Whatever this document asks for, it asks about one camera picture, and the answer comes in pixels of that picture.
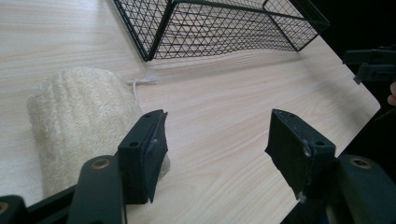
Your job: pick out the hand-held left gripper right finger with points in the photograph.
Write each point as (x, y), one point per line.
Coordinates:
(295, 149)

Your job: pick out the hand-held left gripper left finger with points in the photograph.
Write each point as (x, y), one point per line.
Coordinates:
(141, 155)

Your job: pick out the cream loofah sponge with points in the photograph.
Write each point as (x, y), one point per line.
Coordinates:
(77, 124)

